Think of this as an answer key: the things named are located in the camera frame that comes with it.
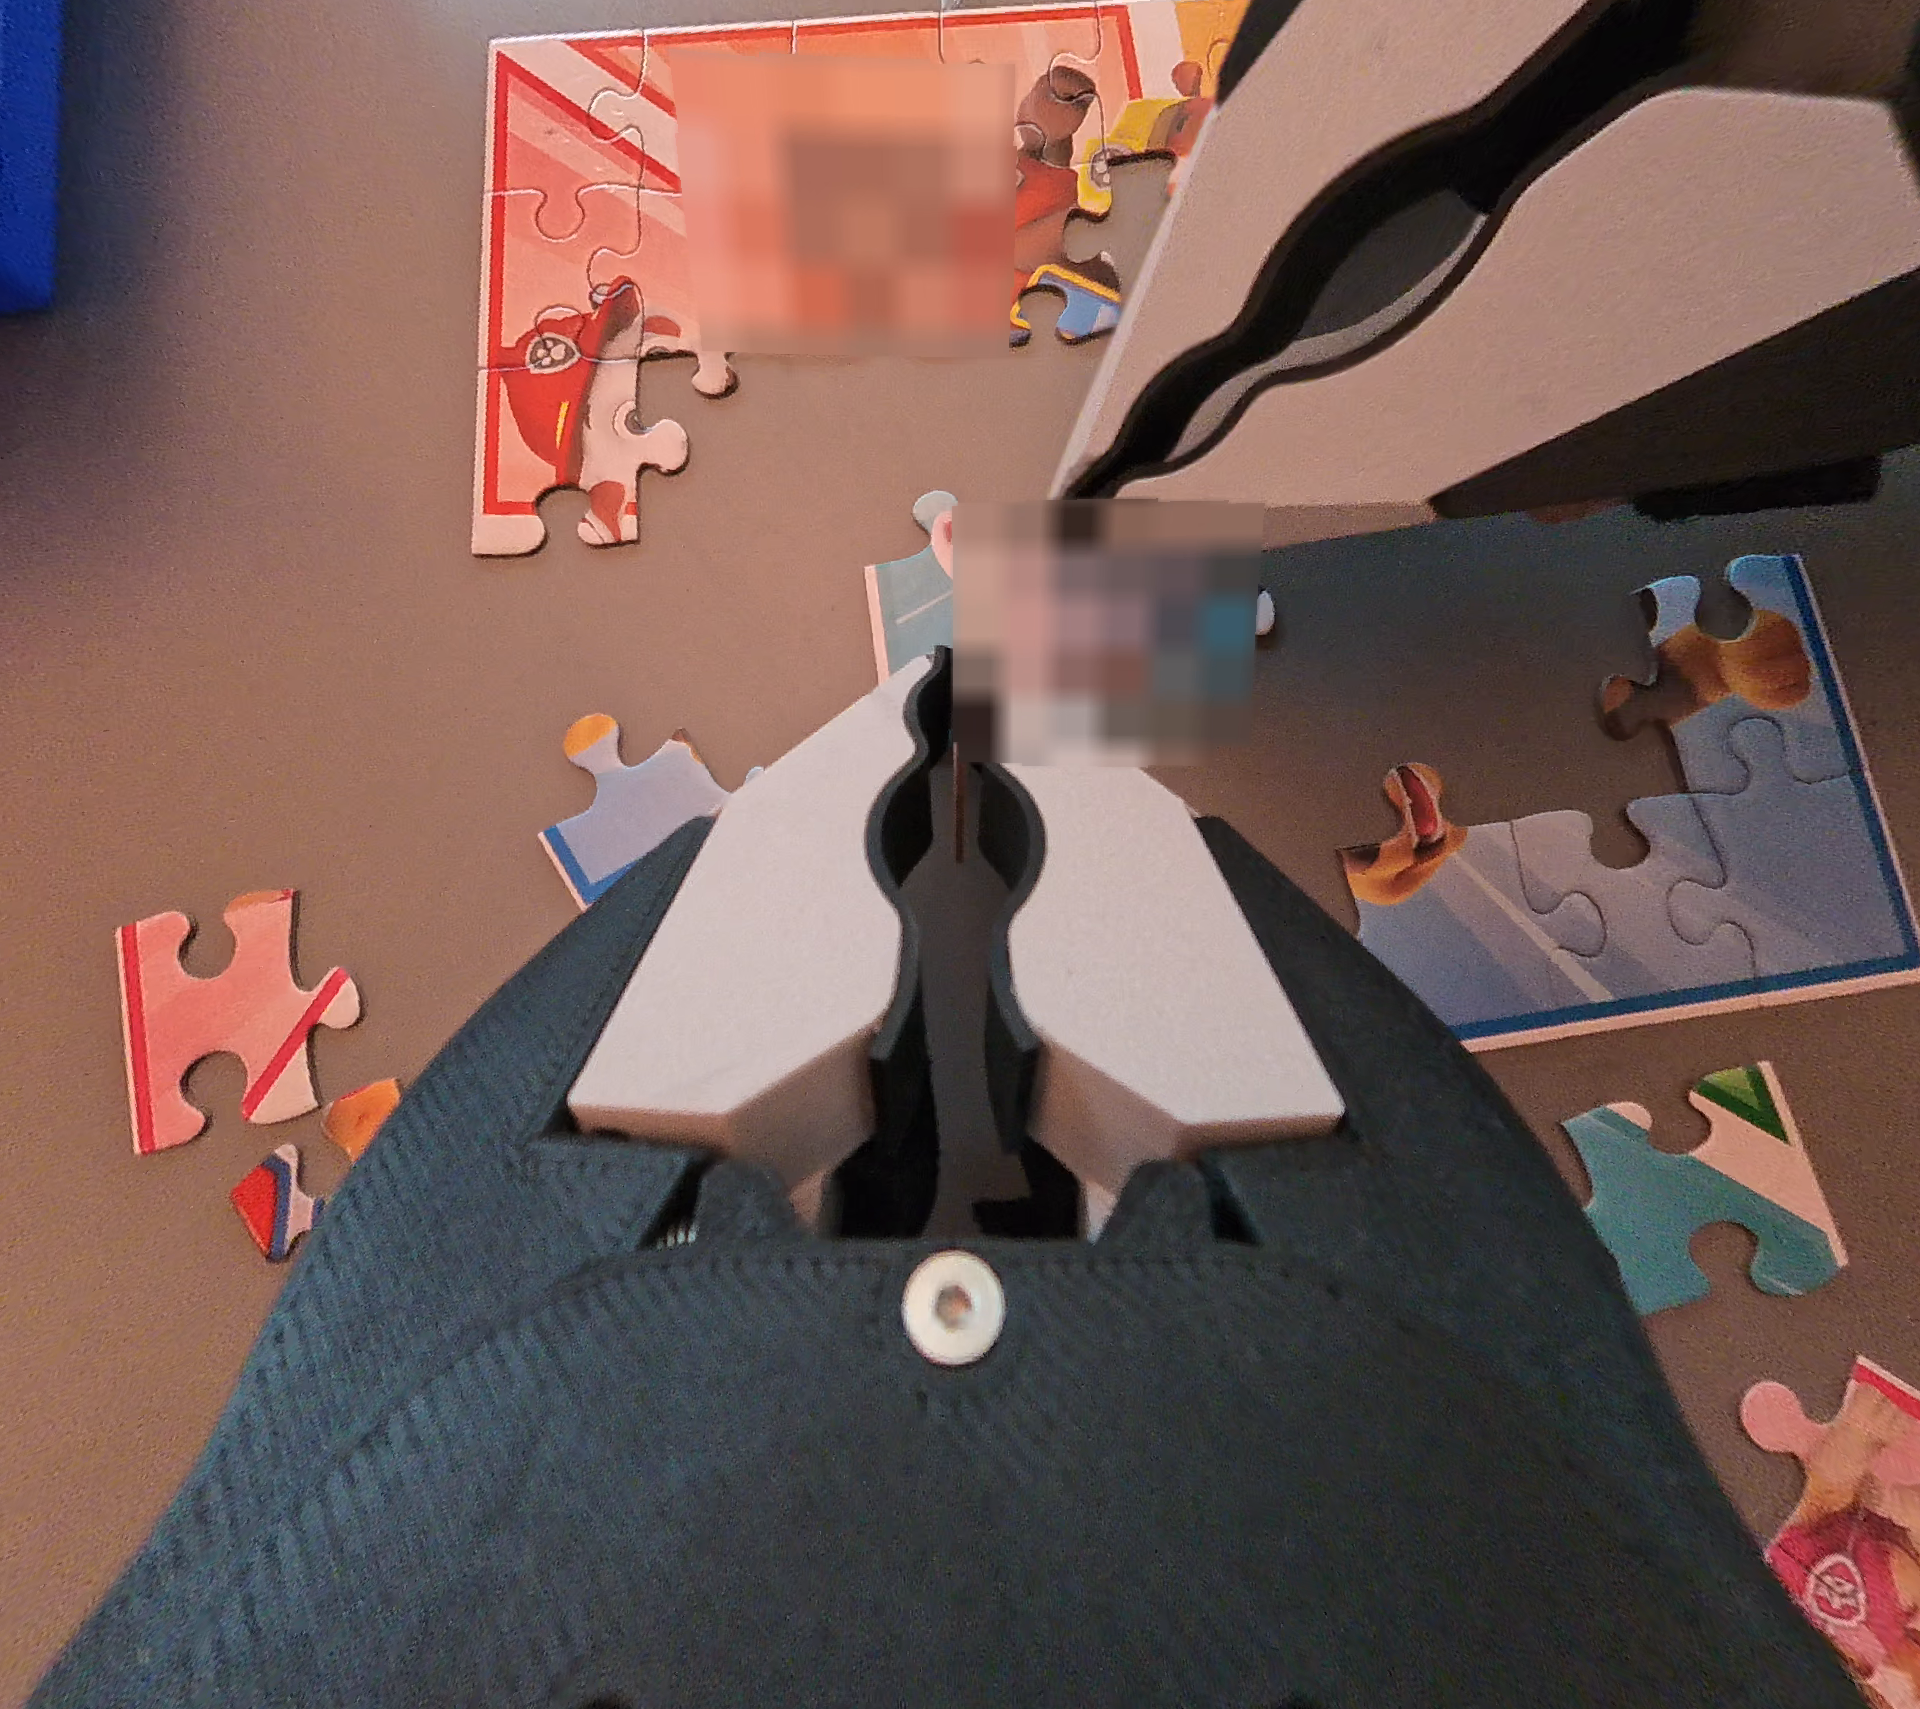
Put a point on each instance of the white orange puzzle piece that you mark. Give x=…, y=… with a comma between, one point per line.
x=279, y=1200

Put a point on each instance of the red border dog puzzle section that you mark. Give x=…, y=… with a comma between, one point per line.
x=555, y=239

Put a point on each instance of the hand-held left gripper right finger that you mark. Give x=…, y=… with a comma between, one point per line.
x=1171, y=976

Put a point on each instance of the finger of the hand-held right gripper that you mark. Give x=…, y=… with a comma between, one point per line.
x=1650, y=270
x=1394, y=14

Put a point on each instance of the yellow dog face puzzle piece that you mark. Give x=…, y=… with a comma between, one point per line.
x=1140, y=126

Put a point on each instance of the teal green corner puzzle piece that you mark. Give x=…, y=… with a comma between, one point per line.
x=1681, y=1214

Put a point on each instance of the blue white red striped puzzle piece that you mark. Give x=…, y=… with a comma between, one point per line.
x=645, y=810

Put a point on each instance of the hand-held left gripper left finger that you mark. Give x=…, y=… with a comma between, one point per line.
x=751, y=976

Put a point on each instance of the orange tail blue border puzzle piece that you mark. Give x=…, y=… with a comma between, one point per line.
x=1755, y=676

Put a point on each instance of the yellow border puzzle section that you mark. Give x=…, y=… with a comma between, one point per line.
x=1209, y=29

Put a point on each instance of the blue plastic bin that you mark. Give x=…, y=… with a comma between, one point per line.
x=31, y=44

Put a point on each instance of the pink red striped puzzle piece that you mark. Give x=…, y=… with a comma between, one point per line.
x=210, y=1020

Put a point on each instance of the grey desk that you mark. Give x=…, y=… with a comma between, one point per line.
x=301, y=616

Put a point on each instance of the plain blue puzzle piece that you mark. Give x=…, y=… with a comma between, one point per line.
x=1814, y=870

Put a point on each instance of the light blue sky puzzle section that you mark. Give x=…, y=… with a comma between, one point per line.
x=1501, y=945

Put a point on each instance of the pink dog puzzle piece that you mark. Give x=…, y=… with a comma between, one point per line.
x=1845, y=1573

